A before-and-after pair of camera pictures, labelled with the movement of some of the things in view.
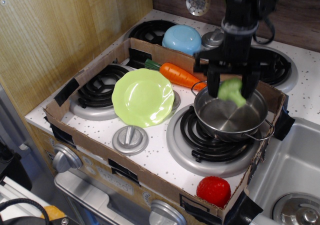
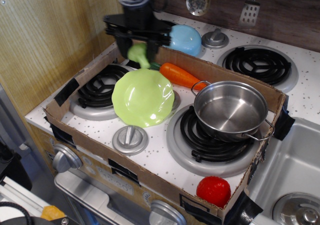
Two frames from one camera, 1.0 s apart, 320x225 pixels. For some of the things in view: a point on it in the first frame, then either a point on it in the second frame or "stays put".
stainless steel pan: x=228 y=121 stays put
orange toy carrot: x=177 y=73 stays put
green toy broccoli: x=230 y=90 → x=137 y=52
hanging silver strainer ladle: x=198 y=2 stays put
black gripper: x=234 y=55 → x=139 y=22
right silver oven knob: x=161 y=213 stays put
